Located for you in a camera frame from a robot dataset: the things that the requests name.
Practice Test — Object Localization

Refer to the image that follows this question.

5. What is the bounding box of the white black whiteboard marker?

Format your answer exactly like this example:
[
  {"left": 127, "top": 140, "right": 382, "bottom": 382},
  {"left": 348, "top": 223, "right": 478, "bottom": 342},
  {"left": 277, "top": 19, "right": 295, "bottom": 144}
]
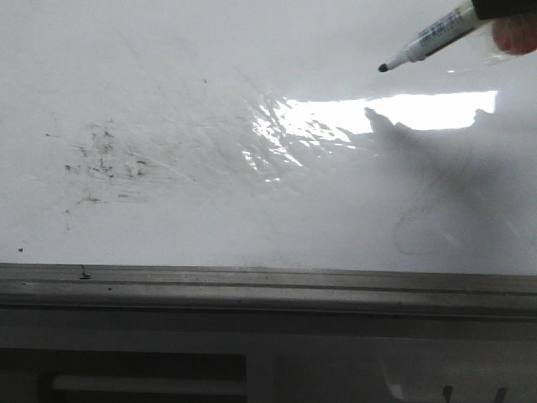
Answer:
[{"left": 378, "top": 1, "right": 485, "bottom": 73}]

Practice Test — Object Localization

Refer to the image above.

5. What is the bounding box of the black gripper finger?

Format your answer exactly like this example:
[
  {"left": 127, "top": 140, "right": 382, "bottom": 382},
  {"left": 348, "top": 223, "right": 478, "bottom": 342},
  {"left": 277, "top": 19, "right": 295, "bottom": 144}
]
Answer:
[{"left": 472, "top": 0, "right": 537, "bottom": 20}]

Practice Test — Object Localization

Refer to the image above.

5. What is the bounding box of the white whiteboard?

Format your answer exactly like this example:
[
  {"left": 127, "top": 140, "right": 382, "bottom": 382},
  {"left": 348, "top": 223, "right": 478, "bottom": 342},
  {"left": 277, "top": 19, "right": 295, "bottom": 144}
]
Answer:
[{"left": 1, "top": 1, "right": 536, "bottom": 275}]

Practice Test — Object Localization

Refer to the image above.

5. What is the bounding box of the red round magnet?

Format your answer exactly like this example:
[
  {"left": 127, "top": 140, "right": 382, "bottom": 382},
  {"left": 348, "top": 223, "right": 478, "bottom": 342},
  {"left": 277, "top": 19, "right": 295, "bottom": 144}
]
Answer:
[{"left": 492, "top": 13, "right": 537, "bottom": 55}]

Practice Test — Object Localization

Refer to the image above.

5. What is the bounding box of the grey aluminium whiteboard frame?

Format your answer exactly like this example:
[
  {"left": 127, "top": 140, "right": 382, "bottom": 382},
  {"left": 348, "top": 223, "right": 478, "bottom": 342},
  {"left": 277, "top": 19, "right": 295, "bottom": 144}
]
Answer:
[{"left": 1, "top": 263, "right": 536, "bottom": 319}]

